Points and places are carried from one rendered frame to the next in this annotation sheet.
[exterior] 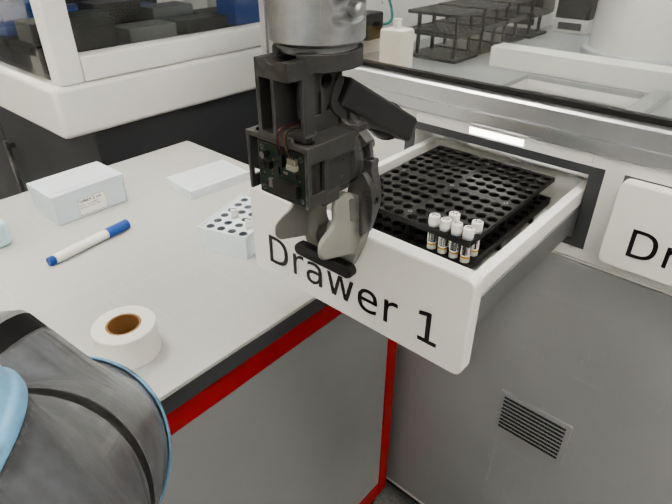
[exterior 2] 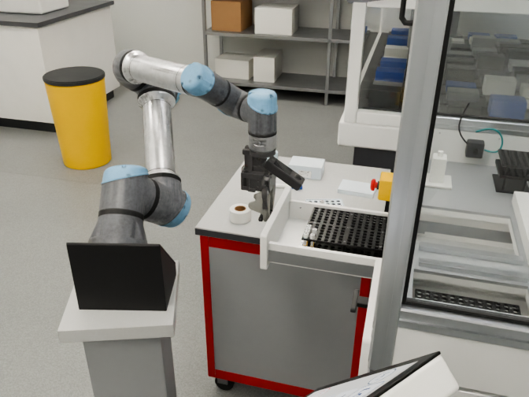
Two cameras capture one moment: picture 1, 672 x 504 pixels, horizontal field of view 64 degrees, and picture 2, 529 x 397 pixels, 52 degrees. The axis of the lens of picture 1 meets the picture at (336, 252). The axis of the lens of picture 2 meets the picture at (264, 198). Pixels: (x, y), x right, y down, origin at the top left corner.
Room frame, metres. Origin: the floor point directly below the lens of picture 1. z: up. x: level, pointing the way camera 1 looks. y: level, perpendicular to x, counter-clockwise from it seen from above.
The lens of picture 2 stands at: (-0.15, -1.18, 1.67)
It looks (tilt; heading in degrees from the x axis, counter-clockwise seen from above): 28 degrees down; 64
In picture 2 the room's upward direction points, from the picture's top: straight up
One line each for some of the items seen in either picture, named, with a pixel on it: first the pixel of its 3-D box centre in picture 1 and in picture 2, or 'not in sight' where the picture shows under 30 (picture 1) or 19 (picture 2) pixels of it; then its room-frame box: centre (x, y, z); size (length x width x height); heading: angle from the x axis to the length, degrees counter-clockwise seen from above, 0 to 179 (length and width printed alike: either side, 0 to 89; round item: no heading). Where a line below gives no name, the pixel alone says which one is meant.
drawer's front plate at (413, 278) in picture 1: (349, 269); (276, 225); (0.47, -0.01, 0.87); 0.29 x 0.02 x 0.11; 48
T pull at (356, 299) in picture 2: not in sight; (360, 302); (0.46, -0.43, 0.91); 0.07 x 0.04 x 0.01; 48
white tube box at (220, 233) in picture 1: (244, 224); (324, 209); (0.74, 0.14, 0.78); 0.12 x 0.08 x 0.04; 156
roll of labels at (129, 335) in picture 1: (127, 337); (240, 213); (0.47, 0.24, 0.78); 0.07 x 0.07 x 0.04
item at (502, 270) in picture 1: (452, 208); (350, 239); (0.63, -0.15, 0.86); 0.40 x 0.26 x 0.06; 138
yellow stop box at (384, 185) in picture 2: not in sight; (385, 186); (0.90, 0.05, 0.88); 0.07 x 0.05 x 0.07; 48
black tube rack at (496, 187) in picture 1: (449, 207); (347, 237); (0.62, -0.15, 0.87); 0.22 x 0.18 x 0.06; 138
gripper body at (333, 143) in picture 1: (312, 123); (260, 168); (0.43, 0.02, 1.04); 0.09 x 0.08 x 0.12; 139
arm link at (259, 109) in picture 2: not in sight; (261, 112); (0.44, 0.02, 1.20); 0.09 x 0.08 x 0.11; 106
